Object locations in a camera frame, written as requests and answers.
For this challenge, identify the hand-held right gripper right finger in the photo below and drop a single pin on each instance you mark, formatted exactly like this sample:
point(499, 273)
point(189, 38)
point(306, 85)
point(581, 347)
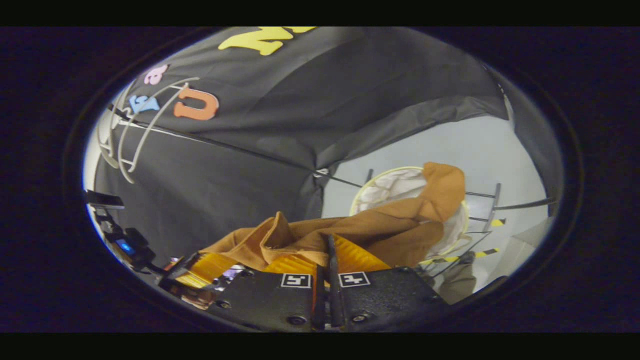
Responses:
point(385, 300)

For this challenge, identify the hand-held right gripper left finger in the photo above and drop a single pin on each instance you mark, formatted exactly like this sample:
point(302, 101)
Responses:
point(270, 300)

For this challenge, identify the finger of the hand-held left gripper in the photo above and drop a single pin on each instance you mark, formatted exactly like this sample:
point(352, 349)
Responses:
point(197, 299)
point(205, 270)

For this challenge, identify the brown shirt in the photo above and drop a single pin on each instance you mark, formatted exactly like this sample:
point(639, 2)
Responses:
point(390, 230)

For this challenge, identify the white round laundry hamper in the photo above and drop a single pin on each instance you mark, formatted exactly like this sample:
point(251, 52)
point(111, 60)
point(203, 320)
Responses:
point(395, 187)

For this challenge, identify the black clothes rack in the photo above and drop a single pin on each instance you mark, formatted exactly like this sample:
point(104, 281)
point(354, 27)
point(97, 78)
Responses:
point(492, 206)

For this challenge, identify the white plastic hanger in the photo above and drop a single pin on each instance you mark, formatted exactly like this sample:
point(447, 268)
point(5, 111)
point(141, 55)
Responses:
point(165, 86)
point(145, 137)

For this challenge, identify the person's leg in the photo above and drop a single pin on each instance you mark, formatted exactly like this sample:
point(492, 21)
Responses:
point(457, 285)

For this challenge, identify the black device with blue light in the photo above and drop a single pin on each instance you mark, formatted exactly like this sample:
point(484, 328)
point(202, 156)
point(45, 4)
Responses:
point(130, 245)

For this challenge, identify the yellow black striped tape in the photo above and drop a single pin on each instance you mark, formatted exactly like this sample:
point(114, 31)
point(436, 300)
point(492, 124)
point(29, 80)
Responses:
point(499, 222)
point(480, 253)

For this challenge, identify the black flat device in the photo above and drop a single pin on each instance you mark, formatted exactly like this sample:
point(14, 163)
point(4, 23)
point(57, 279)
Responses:
point(105, 200)

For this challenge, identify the black backdrop cloth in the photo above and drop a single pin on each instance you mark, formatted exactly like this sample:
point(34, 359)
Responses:
point(325, 100)

